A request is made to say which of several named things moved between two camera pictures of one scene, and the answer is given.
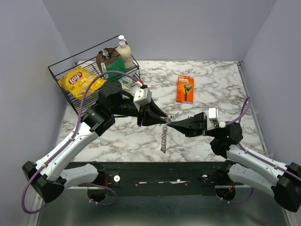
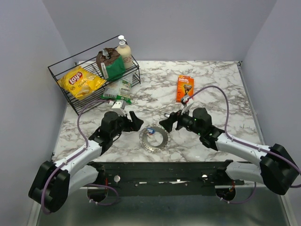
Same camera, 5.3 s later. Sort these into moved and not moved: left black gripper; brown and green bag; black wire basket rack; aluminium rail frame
Moved: left black gripper
Not moved: aluminium rail frame; black wire basket rack; brown and green bag
